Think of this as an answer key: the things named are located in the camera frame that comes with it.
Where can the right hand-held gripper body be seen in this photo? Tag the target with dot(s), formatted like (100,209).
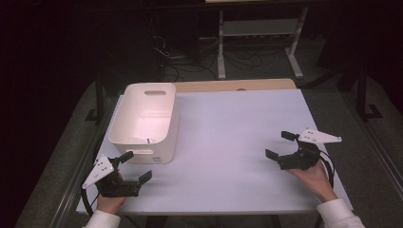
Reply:
(299,158)

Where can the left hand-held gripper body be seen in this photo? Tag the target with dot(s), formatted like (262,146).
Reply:
(103,171)

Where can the white plastic storage bin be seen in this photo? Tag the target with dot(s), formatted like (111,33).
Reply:
(142,117)

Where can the person's right hand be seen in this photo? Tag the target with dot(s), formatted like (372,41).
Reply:
(313,180)

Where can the person's left hand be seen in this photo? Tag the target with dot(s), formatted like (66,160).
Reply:
(109,204)

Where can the black metal stand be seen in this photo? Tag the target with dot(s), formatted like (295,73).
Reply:
(99,95)
(361,91)

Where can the white metal desk frame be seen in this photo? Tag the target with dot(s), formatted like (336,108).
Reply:
(220,47)

